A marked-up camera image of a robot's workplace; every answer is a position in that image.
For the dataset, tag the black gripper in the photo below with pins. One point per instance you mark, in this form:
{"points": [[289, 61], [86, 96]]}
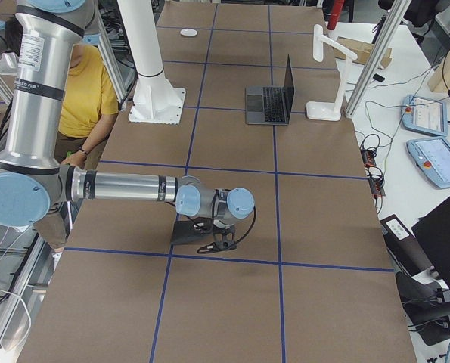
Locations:
{"points": [[222, 230]]}

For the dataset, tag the grey laptop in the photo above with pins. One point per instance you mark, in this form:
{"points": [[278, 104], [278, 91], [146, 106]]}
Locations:
{"points": [[271, 105]]}

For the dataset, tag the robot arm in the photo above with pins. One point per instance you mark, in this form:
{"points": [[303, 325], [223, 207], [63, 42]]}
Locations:
{"points": [[33, 183]]}

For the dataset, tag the white desk lamp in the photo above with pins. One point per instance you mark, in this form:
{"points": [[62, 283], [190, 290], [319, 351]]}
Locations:
{"points": [[328, 105]]}

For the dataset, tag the white computer mouse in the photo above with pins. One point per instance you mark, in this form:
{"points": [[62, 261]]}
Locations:
{"points": [[188, 32]]}

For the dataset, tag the brown paper table cover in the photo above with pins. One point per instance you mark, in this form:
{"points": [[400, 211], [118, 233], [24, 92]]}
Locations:
{"points": [[310, 281]]}

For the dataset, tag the black usb hub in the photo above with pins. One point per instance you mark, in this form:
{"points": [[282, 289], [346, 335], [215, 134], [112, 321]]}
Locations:
{"points": [[374, 174]]}

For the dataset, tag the person in yellow shirt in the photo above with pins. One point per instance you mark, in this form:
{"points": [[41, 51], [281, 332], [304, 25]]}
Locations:
{"points": [[89, 112]]}

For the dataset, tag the black monitor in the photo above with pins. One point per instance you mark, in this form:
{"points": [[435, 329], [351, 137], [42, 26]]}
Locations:
{"points": [[433, 234]]}

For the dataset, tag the small black square device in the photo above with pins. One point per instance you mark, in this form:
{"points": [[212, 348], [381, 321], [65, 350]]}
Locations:
{"points": [[378, 77]]}

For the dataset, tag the blue teach pendant near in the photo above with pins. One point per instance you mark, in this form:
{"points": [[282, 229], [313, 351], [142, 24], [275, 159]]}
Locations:
{"points": [[432, 156]]}

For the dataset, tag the blue teach pendant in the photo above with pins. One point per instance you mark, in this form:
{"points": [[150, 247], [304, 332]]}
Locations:
{"points": [[425, 116], [432, 156]]}

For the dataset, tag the blue teach pendant far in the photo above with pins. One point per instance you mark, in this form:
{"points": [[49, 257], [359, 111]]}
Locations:
{"points": [[425, 116]]}

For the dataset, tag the cardboard box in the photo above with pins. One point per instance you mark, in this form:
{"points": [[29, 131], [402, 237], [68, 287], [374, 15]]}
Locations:
{"points": [[363, 51]]}

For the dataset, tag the red cylinder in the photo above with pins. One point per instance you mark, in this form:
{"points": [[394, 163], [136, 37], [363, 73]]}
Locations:
{"points": [[335, 14]]}

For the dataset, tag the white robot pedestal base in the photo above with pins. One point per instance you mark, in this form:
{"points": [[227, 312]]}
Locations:
{"points": [[155, 100]]}

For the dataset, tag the aluminium frame post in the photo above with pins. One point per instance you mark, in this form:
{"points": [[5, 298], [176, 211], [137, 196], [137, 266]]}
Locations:
{"points": [[388, 30]]}

